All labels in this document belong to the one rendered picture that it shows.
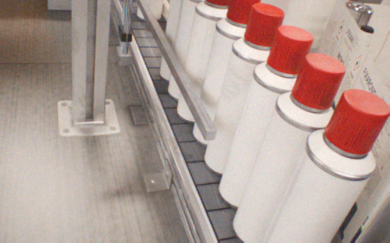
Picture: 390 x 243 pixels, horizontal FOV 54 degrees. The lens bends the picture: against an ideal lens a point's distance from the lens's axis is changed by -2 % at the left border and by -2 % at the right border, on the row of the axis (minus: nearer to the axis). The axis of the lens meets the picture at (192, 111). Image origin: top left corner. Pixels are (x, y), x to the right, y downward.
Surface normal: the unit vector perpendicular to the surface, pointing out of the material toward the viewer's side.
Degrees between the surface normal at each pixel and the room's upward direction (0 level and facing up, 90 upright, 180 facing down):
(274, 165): 90
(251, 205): 90
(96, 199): 0
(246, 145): 90
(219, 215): 0
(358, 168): 42
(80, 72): 90
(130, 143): 0
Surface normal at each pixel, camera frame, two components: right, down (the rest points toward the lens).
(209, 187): 0.17, -0.80
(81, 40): 0.29, 0.59
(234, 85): -0.71, 0.30
